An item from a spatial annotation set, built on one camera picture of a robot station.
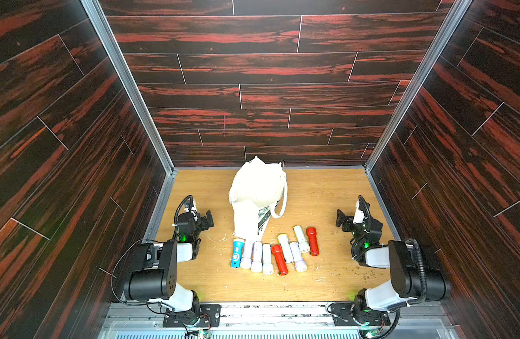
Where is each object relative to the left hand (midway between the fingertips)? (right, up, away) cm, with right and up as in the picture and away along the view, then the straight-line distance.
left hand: (201, 212), depth 95 cm
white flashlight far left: (+21, -19, -11) cm, 30 cm away
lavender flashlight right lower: (+43, -20, -12) cm, 49 cm away
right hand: (+69, +1, -2) cm, 69 cm away
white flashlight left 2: (+30, -20, -12) cm, 38 cm away
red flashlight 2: (+50, -12, -5) cm, 52 cm away
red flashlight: (+35, -18, -11) cm, 41 cm away
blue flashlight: (+18, -14, -7) cm, 24 cm away
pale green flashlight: (+45, -13, -6) cm, 48 cm away
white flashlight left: (+26, -20, -12) cm, 34 cm away
